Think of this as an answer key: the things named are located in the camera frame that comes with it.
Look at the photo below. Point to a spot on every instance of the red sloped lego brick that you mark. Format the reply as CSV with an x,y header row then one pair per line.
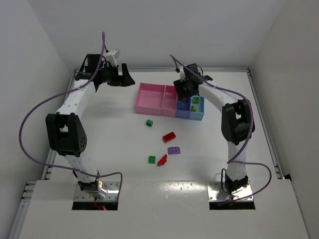
x,y
162,161

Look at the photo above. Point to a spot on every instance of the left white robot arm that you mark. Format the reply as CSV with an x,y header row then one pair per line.
x,y
65,131

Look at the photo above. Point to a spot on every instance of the large pink container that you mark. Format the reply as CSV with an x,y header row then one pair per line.
x,y
149,99

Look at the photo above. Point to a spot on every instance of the back aluminium frame rail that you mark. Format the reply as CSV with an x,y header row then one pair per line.
x,y
172,69

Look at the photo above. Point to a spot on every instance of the purple rectangular lego brick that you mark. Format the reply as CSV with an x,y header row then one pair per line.
x,y
186,100

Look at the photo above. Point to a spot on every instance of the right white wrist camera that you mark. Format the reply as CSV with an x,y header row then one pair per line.
x,y
183,73

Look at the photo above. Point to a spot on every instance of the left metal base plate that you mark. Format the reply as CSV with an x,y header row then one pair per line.
x,y
109,191

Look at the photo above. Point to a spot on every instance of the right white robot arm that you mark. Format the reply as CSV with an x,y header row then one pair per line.
x,y
237,122

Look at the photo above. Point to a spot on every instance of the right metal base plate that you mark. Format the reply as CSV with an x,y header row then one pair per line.
x,y
216,194

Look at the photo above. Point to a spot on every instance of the light purple sloped lego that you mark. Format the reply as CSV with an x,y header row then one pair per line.
x,y
173,150

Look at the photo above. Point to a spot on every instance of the small pink container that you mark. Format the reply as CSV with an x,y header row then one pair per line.
x,y
169,101

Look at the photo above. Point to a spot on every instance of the light blue container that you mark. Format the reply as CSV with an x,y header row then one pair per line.
x,y
199,113

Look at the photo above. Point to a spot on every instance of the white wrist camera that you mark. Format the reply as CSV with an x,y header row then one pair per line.
x,y
183,73
111,57

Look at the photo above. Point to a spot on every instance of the dark green lego number one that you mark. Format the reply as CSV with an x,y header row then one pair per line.
x,y
149,123

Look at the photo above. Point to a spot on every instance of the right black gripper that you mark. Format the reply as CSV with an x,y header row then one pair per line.
x,y
178,84

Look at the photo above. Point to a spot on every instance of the periwinkle blue container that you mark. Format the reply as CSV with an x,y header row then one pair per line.
x,y
182,110

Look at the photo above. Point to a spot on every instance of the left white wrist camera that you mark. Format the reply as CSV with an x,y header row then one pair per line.
x,y
111,57

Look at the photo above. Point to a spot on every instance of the red rectangular lego brick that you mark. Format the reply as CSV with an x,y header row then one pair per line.
x,y
169,137

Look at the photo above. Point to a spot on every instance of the green square lego brick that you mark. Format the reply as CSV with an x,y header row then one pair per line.
x,y
151,159

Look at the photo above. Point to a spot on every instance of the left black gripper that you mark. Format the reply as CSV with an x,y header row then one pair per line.
x,y
119,75

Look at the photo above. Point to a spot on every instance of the lime green square lego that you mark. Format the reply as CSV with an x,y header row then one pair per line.
x,y
195,100

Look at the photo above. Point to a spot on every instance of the metal base plate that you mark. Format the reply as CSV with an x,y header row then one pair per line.
x,y
109,191
216,194

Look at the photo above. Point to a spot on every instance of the lime green curved lego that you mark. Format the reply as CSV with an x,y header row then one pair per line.
x,y
193,108

